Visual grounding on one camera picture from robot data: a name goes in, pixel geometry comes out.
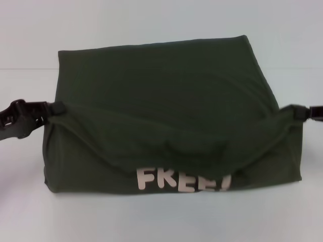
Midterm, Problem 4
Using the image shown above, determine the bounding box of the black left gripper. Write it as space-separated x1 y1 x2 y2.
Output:
0 99 67 141

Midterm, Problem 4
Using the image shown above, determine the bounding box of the dark green t-shirt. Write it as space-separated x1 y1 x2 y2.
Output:
41 34 303 195

